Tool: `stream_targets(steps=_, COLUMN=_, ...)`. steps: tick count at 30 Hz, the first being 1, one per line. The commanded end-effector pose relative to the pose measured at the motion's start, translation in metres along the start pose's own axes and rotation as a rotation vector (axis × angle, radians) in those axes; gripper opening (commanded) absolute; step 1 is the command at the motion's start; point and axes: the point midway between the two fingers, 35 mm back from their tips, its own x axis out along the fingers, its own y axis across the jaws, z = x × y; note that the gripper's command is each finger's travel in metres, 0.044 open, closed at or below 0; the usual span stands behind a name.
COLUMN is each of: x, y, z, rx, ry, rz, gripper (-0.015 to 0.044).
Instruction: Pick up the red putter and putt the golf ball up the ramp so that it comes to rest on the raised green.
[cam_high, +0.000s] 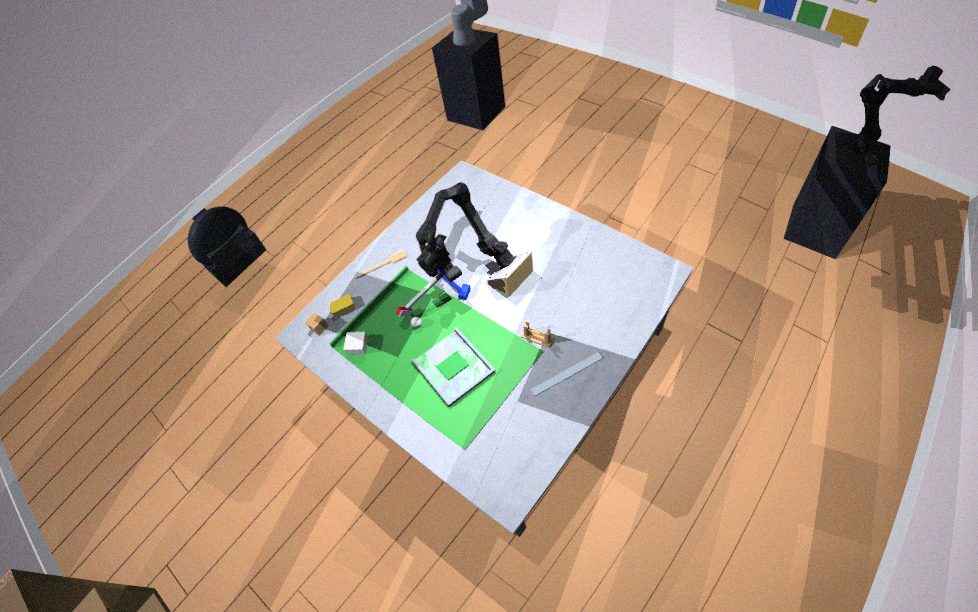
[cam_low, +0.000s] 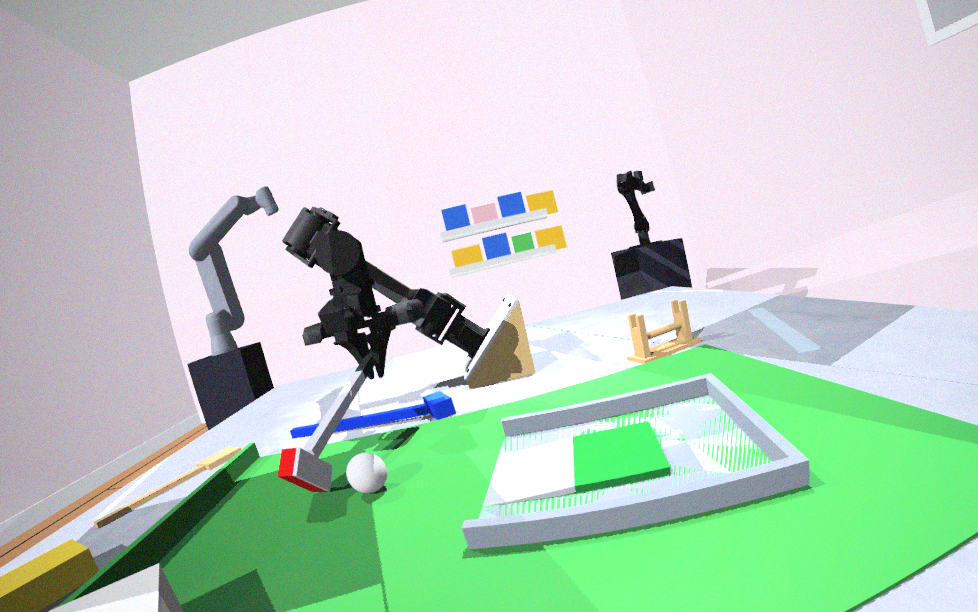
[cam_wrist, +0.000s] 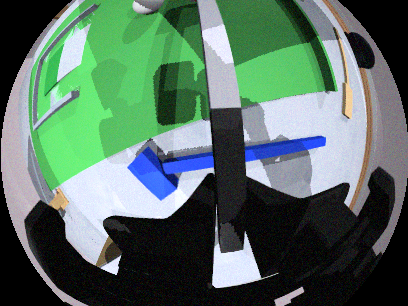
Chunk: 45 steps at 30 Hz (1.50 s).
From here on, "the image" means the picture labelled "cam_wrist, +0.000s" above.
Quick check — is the white ball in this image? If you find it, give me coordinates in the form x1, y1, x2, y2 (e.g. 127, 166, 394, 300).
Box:
132, 0, 164, 14

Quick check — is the blue putter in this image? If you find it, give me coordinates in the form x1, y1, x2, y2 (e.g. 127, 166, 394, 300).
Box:
128, 136, 327, 201

